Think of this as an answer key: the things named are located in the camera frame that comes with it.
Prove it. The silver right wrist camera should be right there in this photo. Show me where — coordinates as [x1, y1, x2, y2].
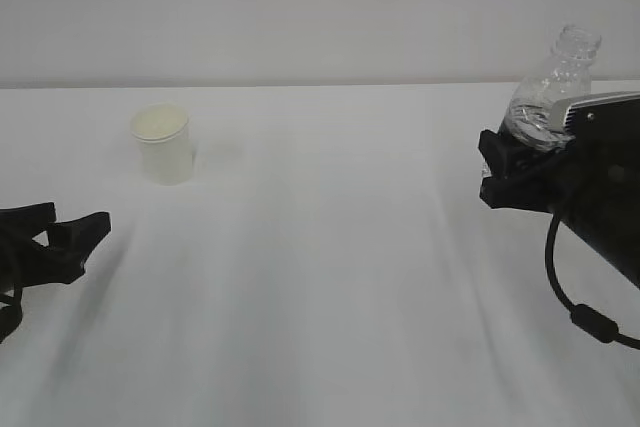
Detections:
[548, 92, 639, 140]

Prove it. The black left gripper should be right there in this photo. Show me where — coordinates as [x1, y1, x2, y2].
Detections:
[1, 202, 110, 342]

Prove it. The clear water bottle green label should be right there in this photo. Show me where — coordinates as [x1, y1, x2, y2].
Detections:
[498, 24, 602, 155]

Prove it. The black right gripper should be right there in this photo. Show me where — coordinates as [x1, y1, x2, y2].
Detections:
[478, 101, 640, 293]

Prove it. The white paper cup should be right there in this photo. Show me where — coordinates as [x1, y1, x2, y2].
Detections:
[130, 103, 194, 186]

